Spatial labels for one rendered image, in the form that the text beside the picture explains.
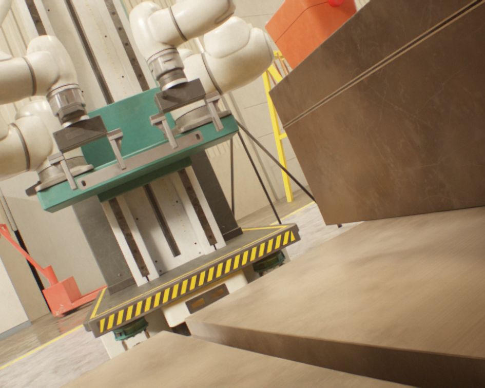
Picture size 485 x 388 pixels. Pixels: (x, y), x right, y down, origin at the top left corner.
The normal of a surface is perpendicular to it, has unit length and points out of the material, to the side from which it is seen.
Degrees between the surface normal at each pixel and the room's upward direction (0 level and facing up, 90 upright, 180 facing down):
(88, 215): 90
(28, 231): 90
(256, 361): 0
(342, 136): 90
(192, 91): 90
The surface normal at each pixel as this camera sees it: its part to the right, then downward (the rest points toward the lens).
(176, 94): 0.26, -0.07
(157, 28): -0.03, 0.09
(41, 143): 0.57, -0.06
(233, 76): 0.18, 0.69
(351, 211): -0.86, 0.39
